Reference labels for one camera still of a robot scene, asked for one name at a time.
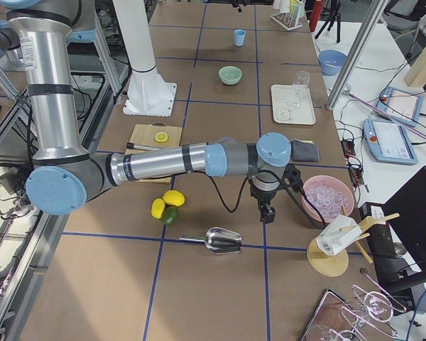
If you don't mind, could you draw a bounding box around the steel handled knife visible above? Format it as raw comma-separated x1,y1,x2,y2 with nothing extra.
126,141,163,151

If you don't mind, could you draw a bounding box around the pink bowl of ice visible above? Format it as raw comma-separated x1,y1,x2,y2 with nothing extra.
302,175,355,223

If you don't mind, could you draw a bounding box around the pink metal rod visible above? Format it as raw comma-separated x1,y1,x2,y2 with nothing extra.
342,91,426,140

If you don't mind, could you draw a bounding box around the wooden stand with base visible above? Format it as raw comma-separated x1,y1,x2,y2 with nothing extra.
307,213,400,277

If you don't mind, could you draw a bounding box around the blue bowl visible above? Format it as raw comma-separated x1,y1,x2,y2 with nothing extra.
318,50,347,76

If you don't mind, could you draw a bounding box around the green lime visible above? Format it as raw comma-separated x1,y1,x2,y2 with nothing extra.
161,206,179,226

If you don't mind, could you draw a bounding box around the teach pendant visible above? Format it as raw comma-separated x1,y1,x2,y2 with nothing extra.
363,119,418,166
376,87,423,127

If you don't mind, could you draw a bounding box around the black tripod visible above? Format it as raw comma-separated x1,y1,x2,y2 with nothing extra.
315,0,342,43

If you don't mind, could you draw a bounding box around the far teach pendant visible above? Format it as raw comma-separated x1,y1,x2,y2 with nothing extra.
376,87,423,127

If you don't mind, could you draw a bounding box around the steel ice scoop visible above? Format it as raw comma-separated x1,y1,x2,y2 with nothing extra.
180,227,242,254

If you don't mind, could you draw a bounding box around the yellow lemon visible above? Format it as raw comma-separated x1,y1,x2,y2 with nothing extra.
163,190,185,207
151,198,166,220

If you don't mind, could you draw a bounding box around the cream bear tray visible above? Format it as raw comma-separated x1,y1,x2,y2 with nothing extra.
271,85,316,125

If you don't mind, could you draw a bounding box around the near teach pendant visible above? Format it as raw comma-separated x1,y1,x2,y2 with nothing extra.
363,119,418,166

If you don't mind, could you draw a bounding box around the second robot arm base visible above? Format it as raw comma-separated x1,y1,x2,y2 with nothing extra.
0,20,25,72

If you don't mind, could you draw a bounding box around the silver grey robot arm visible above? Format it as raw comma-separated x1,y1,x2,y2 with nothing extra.
4,1,291,223

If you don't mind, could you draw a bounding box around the wooden cutting board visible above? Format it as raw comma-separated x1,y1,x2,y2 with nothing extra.
124,124,183,185

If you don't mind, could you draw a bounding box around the dark metal tray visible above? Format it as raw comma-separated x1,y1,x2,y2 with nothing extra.
299,288,358,341

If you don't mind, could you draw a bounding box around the clear wine glass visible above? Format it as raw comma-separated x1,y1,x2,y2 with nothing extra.
288,70,310,109

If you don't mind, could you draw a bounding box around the lemon half slice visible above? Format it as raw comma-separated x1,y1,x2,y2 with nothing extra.
154,131,169,144

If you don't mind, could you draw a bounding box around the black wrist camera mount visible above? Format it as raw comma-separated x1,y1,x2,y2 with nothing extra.
283,163,303,193

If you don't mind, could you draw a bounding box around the yellow lemon far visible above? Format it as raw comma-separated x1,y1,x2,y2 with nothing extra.
163,190,185,207

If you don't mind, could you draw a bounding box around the yellow lemon near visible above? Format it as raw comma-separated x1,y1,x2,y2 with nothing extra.
151,198,166,220

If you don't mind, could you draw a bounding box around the white wire cup rack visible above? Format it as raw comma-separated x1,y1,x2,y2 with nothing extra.
271,0,305,31

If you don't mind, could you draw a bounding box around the aluminium frame post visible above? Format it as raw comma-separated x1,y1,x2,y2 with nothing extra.
326,0,388,111

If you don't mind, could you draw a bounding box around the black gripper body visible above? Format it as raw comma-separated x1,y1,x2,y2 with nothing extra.
250,173,283,213

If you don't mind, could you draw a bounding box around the glass rack with glasses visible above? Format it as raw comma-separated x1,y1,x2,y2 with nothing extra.
305,282,408,341

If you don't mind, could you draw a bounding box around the white paper box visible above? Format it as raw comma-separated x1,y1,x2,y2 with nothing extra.
316,215,361,256

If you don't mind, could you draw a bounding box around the black monitor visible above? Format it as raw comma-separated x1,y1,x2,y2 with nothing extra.
371,165,426,296

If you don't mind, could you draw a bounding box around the light blue plastic cup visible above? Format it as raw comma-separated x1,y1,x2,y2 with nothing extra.
234,29,246,47

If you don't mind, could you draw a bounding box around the green bowl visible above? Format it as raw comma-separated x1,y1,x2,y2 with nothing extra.
218,65,243,85

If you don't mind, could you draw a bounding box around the grey folded cloth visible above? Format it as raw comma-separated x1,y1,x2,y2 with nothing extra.
291,139,320,162

